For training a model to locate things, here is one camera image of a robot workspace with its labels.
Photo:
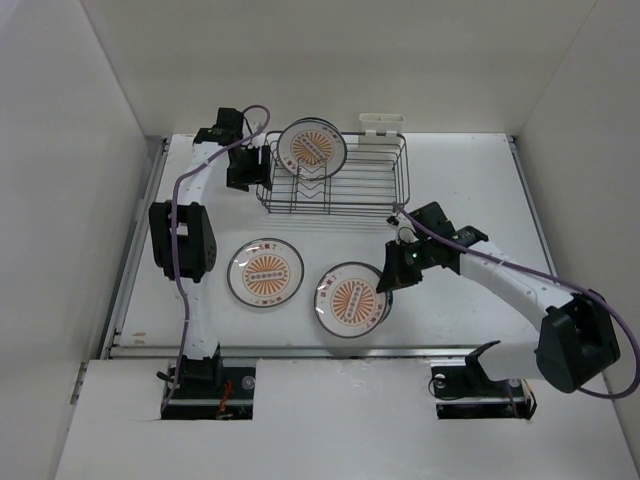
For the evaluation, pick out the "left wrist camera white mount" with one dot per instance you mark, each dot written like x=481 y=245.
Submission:
x=253 y=132

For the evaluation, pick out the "left side rail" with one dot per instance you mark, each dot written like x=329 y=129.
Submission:
x=119 y=299

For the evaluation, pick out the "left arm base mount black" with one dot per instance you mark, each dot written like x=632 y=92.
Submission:
x=230 y=397

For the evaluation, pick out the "teal rim lettered plate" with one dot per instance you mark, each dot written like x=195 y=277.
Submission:
x=387 y=302

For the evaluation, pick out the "white cutlery holder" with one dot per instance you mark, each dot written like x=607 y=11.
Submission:
x=381 y=128

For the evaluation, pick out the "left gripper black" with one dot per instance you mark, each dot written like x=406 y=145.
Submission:
x=243 y=181

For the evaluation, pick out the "right side rail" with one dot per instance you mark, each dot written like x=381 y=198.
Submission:
x=550 y=266

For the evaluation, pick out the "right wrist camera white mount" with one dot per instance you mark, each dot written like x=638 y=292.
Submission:
x=405 y=235

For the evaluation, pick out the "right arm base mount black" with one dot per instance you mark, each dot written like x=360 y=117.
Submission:
x=464 y=392

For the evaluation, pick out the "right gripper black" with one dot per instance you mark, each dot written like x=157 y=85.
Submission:
x=395 y=275

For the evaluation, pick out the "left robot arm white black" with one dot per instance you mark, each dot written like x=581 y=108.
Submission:
x=184 y=245

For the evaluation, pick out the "red rim plate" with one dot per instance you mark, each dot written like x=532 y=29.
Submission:
x=311 y=149

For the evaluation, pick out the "aluminium front rail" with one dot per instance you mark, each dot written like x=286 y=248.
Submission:
x=304 y=352

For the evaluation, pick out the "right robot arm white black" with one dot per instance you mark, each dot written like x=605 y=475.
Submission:
x=576 y=339

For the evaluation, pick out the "grey wire dish rack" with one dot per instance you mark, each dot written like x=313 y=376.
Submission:
x=373 y=178

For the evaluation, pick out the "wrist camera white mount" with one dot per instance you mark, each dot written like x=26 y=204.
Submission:
x=253 y=132
x=405 y=235

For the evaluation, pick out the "orange sunburst plate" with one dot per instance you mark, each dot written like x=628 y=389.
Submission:
x=265 y=273
x=350 y=300

